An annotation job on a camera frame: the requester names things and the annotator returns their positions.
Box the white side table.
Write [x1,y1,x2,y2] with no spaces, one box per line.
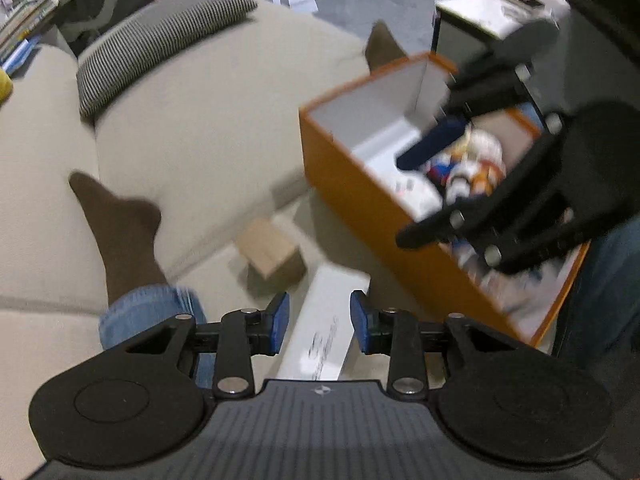
[432,0,572,61]

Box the bookshelf with books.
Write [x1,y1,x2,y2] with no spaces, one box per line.
[0,0,96,67]

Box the red panda plush toy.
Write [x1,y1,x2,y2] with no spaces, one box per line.
[427,127,507,206]

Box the beige sofa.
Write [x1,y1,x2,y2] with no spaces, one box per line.
[0,0,371,466]

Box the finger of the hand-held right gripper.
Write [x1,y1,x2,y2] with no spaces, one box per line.
[396,19,568,172]
[395,127,592,277]

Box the small cardboard box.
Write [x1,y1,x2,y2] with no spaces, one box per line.
[237,217,307,281]

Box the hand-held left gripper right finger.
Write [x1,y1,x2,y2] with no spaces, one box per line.
[349,290,527,400]

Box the orange storage box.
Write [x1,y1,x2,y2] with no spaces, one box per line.
[298,51,593,348]

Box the person's right leg in jeans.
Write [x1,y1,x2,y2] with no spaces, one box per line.
[552,225,640,367]

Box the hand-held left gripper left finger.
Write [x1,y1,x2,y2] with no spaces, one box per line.
[122,291,291,401]

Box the person's left brown sock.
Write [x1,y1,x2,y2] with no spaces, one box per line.
[68,170,168,306]

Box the houndstooth pillow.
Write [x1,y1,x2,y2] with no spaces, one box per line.
[76,0,259,120]

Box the long white box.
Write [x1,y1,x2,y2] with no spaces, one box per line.
[274,262,372,381]

